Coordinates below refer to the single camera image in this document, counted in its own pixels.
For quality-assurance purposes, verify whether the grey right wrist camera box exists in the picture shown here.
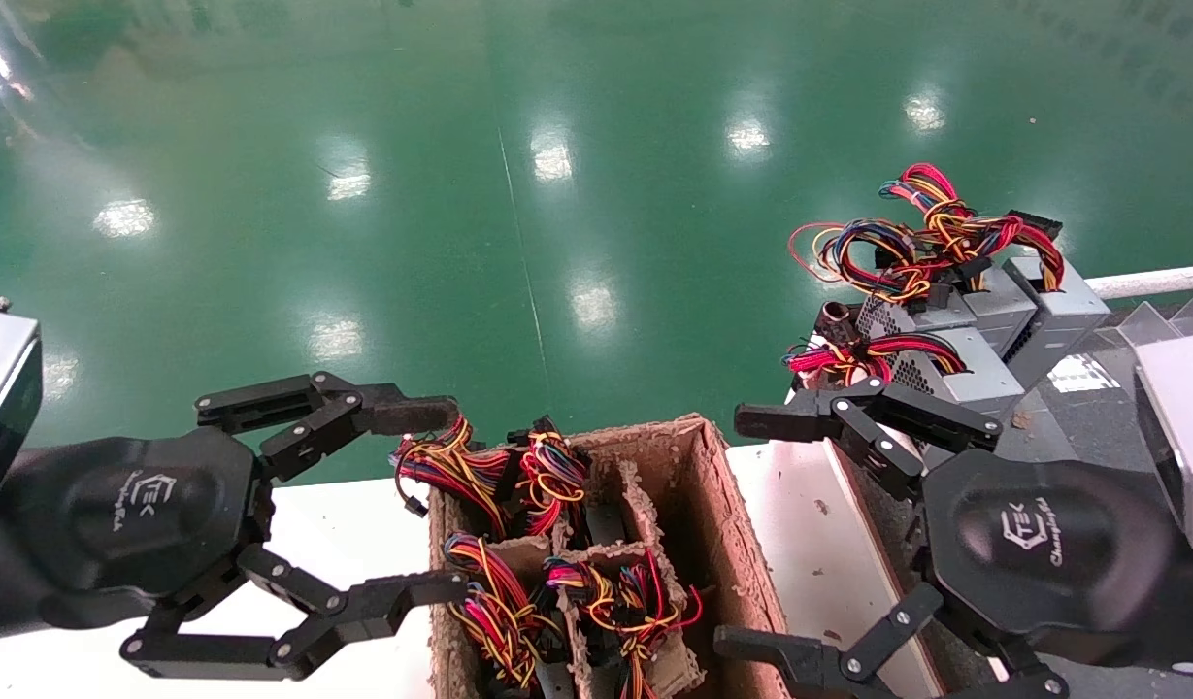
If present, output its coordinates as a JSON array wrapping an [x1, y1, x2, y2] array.
[[1135, 330, 1193, 554]]

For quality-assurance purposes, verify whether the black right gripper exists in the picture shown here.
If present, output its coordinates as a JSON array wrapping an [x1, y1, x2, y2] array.
[[921, 447, 1181, 649]]

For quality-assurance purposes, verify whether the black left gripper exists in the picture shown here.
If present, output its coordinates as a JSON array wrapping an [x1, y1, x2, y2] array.
[[2, 371, 469, 681]]

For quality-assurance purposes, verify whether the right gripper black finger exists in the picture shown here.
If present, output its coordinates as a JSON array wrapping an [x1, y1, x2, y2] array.
[[735, 377, 1003, 501], [714, 582, 1068, 699]]

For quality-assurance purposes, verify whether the black belt conveyor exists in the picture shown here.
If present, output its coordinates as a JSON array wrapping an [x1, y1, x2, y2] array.
[[785, 291, 1193, 699]]

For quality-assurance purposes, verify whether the brown cardboard divider box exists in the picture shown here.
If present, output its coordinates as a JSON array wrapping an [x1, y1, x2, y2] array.
[[426, 413, 791, 699]]

